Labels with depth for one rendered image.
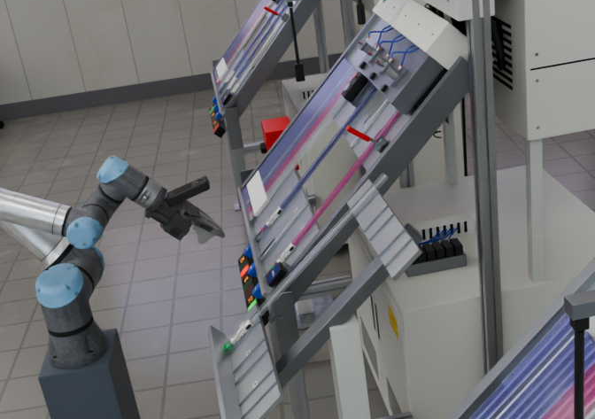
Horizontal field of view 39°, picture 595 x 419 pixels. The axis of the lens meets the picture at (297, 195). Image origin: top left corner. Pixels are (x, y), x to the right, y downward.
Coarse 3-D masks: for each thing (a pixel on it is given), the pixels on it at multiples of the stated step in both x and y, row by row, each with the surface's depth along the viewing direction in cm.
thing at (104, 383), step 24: (48, 360) 216; (120, 360) 225; (48, 384) 210; (72, 384) 211; (96, 384) 212; (120, 384) 220; (48, 408) 213; (72, 408) 214; (96, 408) 214; (120, 408) 216
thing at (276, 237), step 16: (288, 192) 225; (304, 192) 217; (272, 208) 229; (288, 208) 219; (304, 208) 209; (256, 224) 232; (272, 224) 222; (288, 224) 212; (304, 224) 204; (272, 240) 214; (288, 240) 207; (304, 240) 199; (272, 256) 210; (288, 256) 201
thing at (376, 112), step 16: (368, 32) 241; (352, 64) 238; (352, 112) 218; (368, 112) 209; (384, 112) 201; (368, 128) 203; (400, 128) 188; (352, 144) 206; (368, 144) 198; (368, 160) 193
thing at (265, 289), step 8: (240, 192) 252; (240, 200) 248; (248, 216) 237; (248, 224) 231; (248, 232) 227; (256, 240) 224; (256, 248) 218; (256, 256) 213; (256, 264) 210; (264, 272) 207; (264, 280) 202; (264, 288) 198; (264, 296) 196
